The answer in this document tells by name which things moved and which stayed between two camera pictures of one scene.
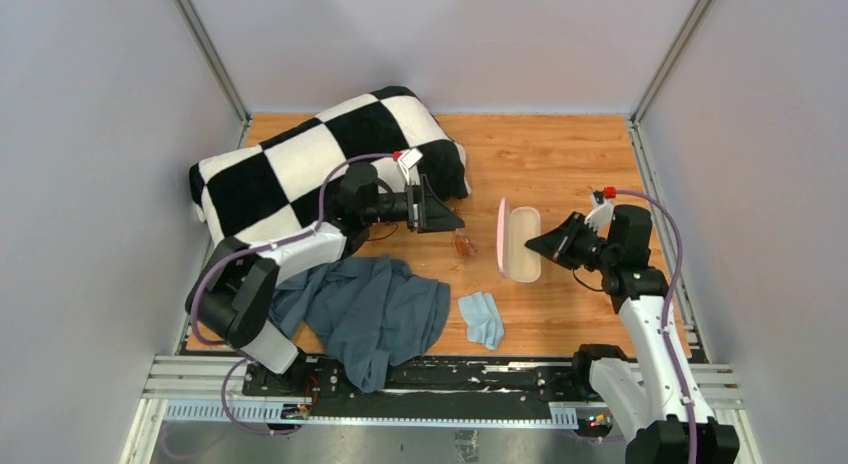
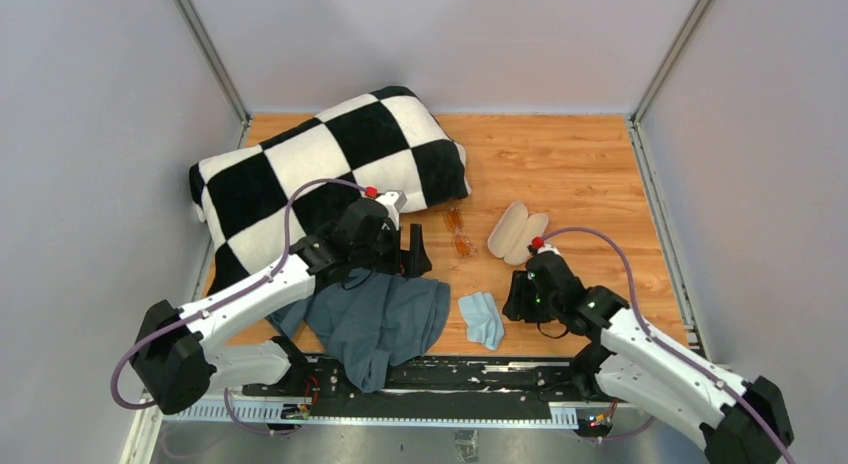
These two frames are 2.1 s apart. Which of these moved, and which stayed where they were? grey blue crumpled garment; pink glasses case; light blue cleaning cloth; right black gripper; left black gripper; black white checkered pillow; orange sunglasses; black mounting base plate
Moved: right black gripper; left black gripper; pink glasses case
Stayed: orange sunglasses; black mounting base plate; grey blue crumpled garment; black white checkered pillow; light blue cleaning cloth
